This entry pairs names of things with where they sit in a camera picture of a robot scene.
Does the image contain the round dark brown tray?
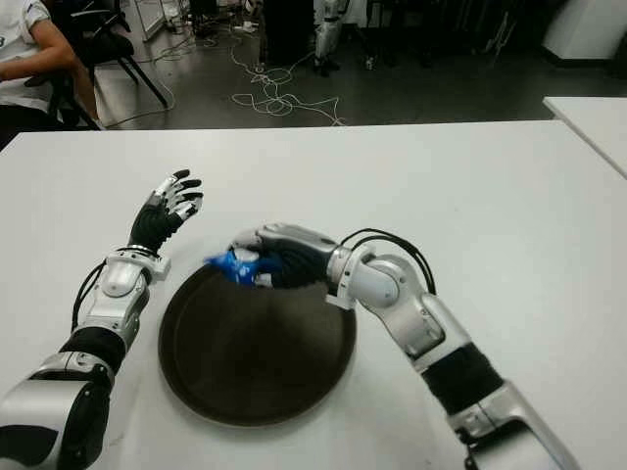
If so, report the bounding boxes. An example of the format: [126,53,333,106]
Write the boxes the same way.
[157,258,359,427]

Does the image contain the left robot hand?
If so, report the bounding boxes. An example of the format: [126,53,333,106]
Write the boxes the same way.
[127,167,205,257]

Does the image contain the folded metal stand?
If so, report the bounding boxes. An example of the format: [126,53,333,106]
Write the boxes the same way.
[483,7,516,56]

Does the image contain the white board with frame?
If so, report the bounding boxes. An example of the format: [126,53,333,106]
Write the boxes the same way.
[133,0,170,43]

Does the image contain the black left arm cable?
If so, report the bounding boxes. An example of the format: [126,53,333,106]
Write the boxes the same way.
[70,263,108,335]

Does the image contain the black cabinet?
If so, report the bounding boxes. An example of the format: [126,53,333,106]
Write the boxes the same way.
[263,0,317,68]

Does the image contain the silver humanoid robot leg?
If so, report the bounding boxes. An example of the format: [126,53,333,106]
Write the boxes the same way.
[313,0,345,77]

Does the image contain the tangled white floor cable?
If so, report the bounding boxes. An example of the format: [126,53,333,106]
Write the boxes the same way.
[228,19,348,128]

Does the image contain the white cabinet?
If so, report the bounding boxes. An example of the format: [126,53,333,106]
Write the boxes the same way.
[540,0,627,61]

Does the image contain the seated person in white shirt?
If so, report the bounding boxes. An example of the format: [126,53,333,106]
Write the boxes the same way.
[0,0,100,149]

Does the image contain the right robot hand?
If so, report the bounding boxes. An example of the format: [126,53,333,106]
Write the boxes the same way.
[228,222,340,291]

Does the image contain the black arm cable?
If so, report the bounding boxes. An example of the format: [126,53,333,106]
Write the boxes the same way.
[70,263,108,335]
[337,226,438,296]

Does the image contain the white side table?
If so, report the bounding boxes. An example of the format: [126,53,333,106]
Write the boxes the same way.
[542,95,627,179]

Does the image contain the black chair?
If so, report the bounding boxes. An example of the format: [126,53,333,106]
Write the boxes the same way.
[24,0,169,131]

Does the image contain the blue Oreo packet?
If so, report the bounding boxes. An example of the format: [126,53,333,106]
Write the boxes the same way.
[202,246,281,287]

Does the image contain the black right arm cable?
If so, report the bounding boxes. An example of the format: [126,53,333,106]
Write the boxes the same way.
[337,226,438,296]

